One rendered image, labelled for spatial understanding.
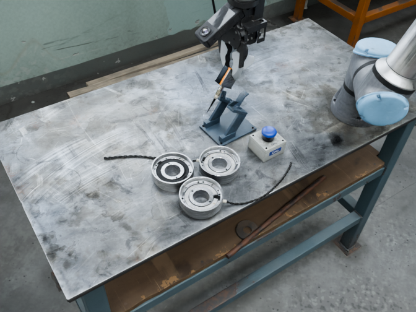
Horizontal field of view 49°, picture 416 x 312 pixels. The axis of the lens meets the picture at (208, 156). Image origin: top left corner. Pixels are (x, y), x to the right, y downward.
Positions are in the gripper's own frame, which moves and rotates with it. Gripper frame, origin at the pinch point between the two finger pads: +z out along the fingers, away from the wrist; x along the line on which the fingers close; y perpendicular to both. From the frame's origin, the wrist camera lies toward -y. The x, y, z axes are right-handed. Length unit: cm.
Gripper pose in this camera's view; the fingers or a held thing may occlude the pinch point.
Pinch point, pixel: (229, 73)
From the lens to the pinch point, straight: 115.3
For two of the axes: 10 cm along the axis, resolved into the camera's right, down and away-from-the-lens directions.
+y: 8.0, -4.1, 4.4
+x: -5.9, -5.9, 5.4
